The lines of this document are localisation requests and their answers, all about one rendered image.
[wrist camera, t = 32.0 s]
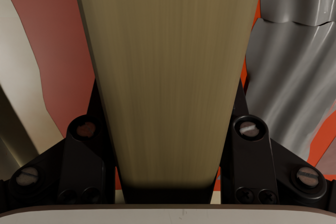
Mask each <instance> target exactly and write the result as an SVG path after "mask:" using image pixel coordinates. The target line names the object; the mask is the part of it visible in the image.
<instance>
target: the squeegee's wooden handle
mask: <svg viewBox="0 0 336 224"><path fill-rule="evenodd" d="M77 3H78V8H79V12H80V16H81V20H82V24H83V29H84V33H85V37H86V41H87V46H88V50H89V54H90V58H91V62H92V67H93V71H94V75H95V79H96V83H97V88H98V92H99V96H100V100H101V104H102V109H103V113H104V117H105V121H106V125H107V130H108V134H109V138H110V142H111V147H112V151H113V155H114V159H115V163H116V168H117V172H118V176H119V180H120V184H121V189H122V193H123V197H124V201H125V204H211V199H212V195H213V191H214V187H215V182H216V178H217V174H218V170H219V166H220V161H221V157H222V153H223V149H224V144H225V140H226V136H227V132H228V127H229V123H230V119H231V115H232V110H233V106H234V102H235V98H236V93H237V89H238V85H239V81H240V76H241V72H242V68H243V64H244V59H245V55H246V51H247V47H248V43H249V38H250V34H251V30H252V26H253V21H254V17H255V13H256V9H257V4H258V0H77Z"/></svg>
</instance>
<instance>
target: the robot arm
mask: <svg viewBox="0 0 336 224"><path fill-rule="evenodd" d="M219 166H220V204H115V193H116V162H115V158H114V153H113V149H112V145H111V141H110V137H109V132H108V128H107V124H106V120H105V115H104V111H103V107H102V103H101V99H100V94H99V90H98V86H97V82H96V78H95V79H94V83H93V88H92V92H91V96H90V100H89V104H88V108H87V113H86V114H84V115H81V116H78V117H77V118H75V119H74V120H73V121H71V123H70V124H69V125H68V127H67V131H66V138H64V139H63V140H61V141H60V142H58V143H57V144H55V145H54V146H52V147H51V148H49V149H48V150H46V151H44V152H43V153H41V154H40V155H38V156H37V157H35V158H34V159H32V160H31V161H29V162H28V163H26V164H25V165H23V166H22V167H20V168H19V169H18V170H17V171H16V172H15V173H14V174H13V175H12V177H11V178H10V179H8V180H5V181H4V180H3V179H1V180H0V224H336V180H335V179H333V180H332V181H330V180H328V179H325V177H324V176H323V174H322V173H321V172H320V171H319V170H318V169H317V168H315V167H314V166H312V165H311V164H309V163H308V162H306V161H305V160H303V159H302V158H300V157H299V156H297V155H296V154H294V153H293V152H291V151H290V150H288V149H287V148H285V147H284V146H282V145H281V144H279V143H278V142H276V141H275V140H273V139H272V138H270V134H269V128H268V126H267V124H266V123H265V122H264V121H263V120H262V119H261V118H259V117H257V116H255V115H252V114H249V110H248V105H247V101H246V97H245V93H244V89H243V84H242V80H241V77H240V79H239V83H238V88H237V92H236V96H235V100H234V105H233V109H232V113H231V117H230V121H229V126H228V130H227V134H226V138H225V143H224V147H223V151H222V155H221V160H220V164H219Z"/></svg>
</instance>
